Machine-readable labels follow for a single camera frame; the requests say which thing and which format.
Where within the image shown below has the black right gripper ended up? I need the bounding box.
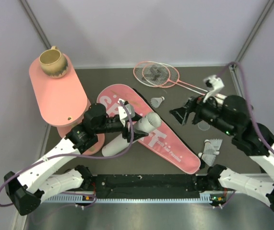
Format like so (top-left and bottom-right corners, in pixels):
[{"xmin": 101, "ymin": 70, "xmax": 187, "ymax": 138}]
[{"xmin": 167, "ymin": 89, "xmax": 233, "ymax": 136}]

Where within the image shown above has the white shuttlecock tube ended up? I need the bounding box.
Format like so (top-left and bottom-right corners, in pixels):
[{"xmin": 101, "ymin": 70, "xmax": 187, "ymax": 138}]
[{"xmin": 102, "ymin": 112, "xmax": 163, "ymax": 158}]

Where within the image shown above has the clear plastic tube lid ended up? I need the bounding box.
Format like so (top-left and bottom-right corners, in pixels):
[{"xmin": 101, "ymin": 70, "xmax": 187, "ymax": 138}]
[{"xmin": 197, "ymin": 121, "xmax": 210, "ymax": 131}]

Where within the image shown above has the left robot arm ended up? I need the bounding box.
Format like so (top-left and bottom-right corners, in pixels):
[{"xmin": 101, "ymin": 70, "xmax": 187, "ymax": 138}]
[{"xmin": 4, "ymin": 101, "xmax": 148, "ymax": 216}]

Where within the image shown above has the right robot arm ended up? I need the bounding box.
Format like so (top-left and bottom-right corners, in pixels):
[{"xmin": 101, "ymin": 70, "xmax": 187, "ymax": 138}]
[{"xmin": 170, "ymin": 95, "xmax": 274, "ymax": 212}]

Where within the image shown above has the white pink badminton racket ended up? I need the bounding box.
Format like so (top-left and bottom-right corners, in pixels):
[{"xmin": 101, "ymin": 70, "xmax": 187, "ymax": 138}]
[{"xmin": 133, "ymin": 61, "xmax": 226, "ymax": 99}]

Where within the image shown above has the pink racket bag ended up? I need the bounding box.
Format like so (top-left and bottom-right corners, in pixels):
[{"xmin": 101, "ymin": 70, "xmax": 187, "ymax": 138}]
[{"xmin": 96, "ymin": 84, "xmax": 201, "ymax": 174}]

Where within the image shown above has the white shuttlecock upper right pair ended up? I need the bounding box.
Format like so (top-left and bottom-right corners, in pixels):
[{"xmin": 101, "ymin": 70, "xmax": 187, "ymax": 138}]
[{"xmin": 204, "ymin": 138, "xmax": 223, "ymax": 155}]

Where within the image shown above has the white shuttlecock pair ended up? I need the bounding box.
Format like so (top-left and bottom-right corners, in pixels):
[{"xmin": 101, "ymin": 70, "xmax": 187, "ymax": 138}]
[
  {"xmin": 204, "ymin": 138, "xmax": 223, "ymax": 155},
  {"xmin": 198, "ymin": 152, "xmax": 216, "ymax": 167}
]

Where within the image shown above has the white shuttlecock lower right pair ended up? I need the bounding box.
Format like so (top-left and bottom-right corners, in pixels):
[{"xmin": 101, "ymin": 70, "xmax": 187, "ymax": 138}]
[{"xmin": 198, "ymin": 152, "xmax": 216, "ymax": 167}]

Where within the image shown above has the pink two-tier side table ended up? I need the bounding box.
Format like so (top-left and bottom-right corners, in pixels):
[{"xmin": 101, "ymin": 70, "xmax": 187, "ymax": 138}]
[{"xmin": 28, "ymin": 53, "xmax": 106, "ymax": 156}]

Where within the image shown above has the beige ceramic mug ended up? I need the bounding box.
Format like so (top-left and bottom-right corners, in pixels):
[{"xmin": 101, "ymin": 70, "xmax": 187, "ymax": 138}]
[{"xmin": 39, "ymin": 46, "xmax": 68, "ymax": 78}]

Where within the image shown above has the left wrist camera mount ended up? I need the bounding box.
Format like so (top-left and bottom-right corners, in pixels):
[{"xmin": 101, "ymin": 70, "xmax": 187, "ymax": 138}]
[{"xmin": 118, "ymin": 99, "xmax": 135, "ymax": 125}]

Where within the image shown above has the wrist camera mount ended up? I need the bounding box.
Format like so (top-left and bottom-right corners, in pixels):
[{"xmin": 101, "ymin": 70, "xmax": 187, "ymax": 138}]
[
  {"xmin": 118, "ymin": 99, "xmax": 135, "ymax": 125},
  {"xmin": 203, "ymin": 75, "xmax": 226, "ymax": 102}
]

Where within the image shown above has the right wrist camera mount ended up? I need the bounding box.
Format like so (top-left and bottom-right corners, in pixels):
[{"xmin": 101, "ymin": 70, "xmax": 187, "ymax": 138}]
[{"xmin": 203, "ymin": 75, "xmax": 226, "ymax": 102}]

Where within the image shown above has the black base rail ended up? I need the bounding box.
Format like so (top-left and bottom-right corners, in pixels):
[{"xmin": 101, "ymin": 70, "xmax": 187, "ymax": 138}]
[{"xmin": 93, "ymin": 174, "xmax": 200, "ymax": 199}]

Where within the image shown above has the grey slotted cable duct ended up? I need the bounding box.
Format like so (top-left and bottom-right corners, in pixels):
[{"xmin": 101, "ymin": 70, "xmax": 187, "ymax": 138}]
[{"xmin": 45, "ymin": 193, "xmax": 95, "ymax": 203}]

